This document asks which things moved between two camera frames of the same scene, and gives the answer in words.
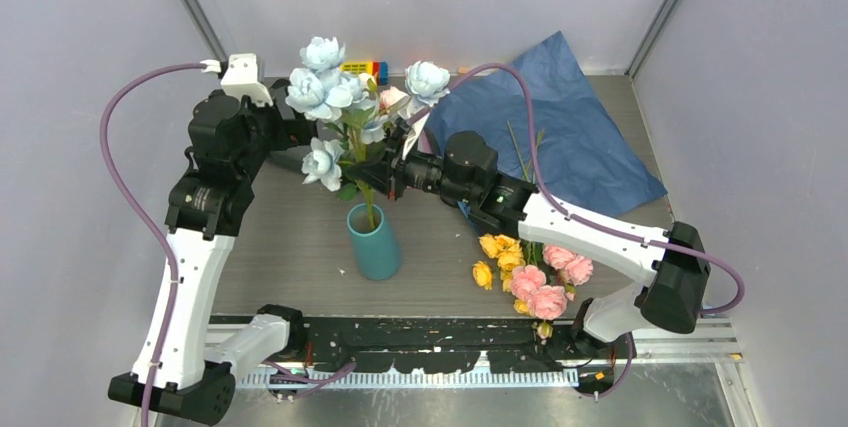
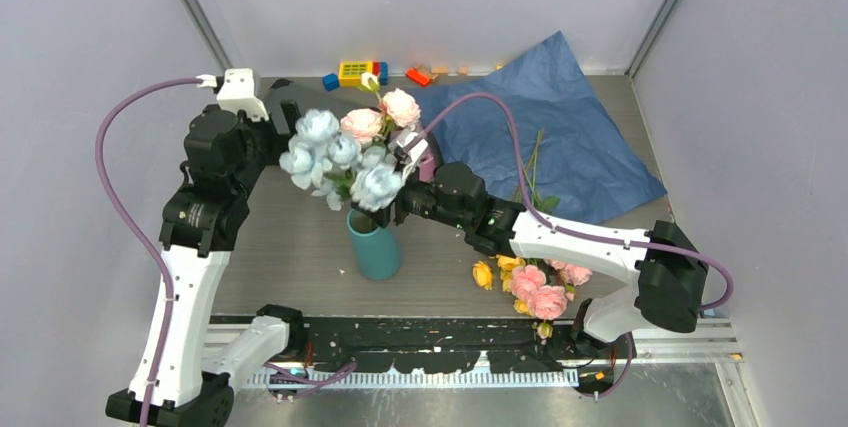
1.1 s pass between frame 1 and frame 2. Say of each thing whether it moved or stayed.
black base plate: stayed
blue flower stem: moved
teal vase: stayed
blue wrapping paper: stayed
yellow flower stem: stayed
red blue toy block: stayed
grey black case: moved
